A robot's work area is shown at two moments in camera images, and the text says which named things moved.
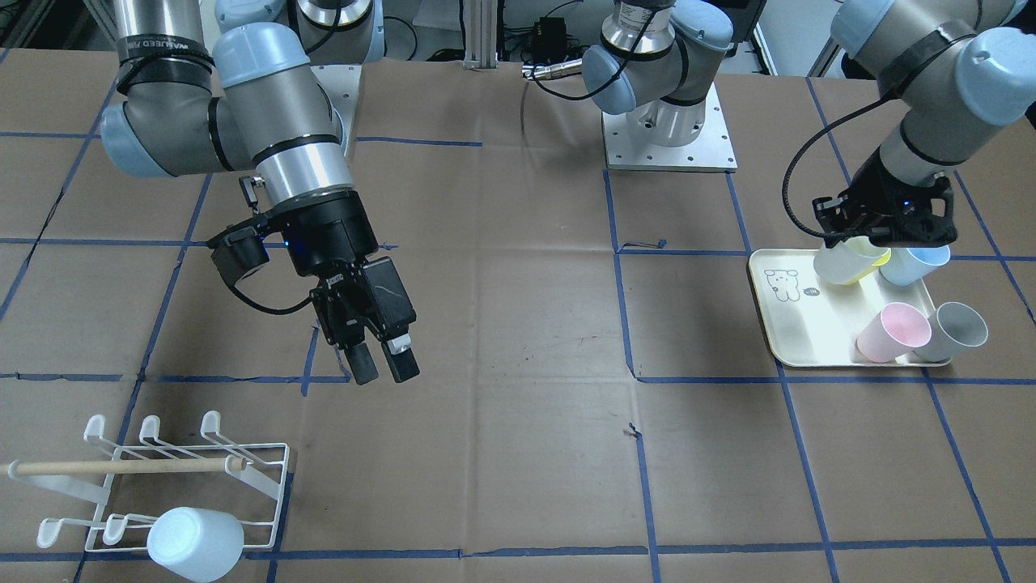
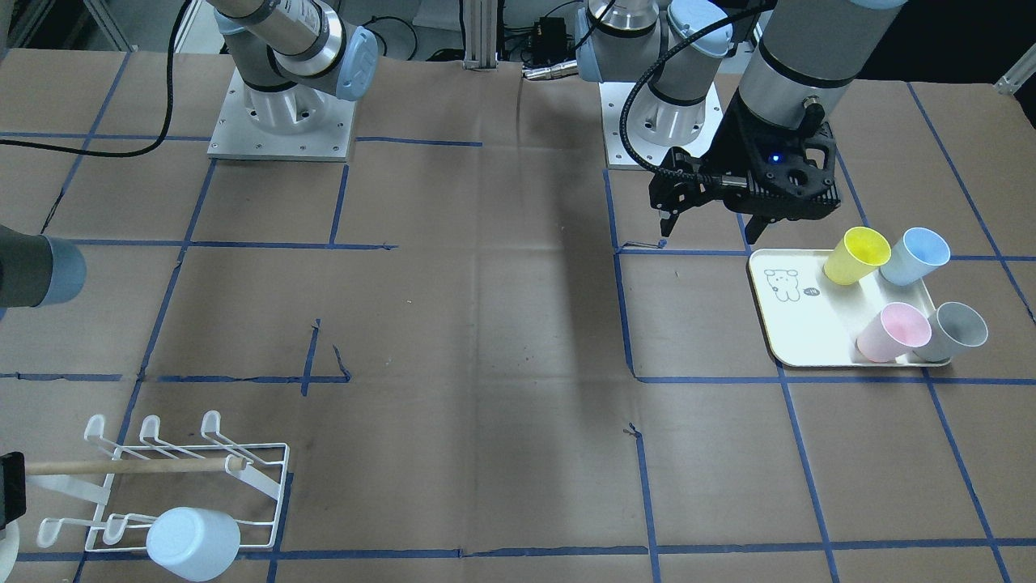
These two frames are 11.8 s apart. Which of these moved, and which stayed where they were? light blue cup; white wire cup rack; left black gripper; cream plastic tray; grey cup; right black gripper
Moved: right black gripper; left black gripper
Stayed: cream plastic tray; grey cup; white wire cup rack; light blue cup
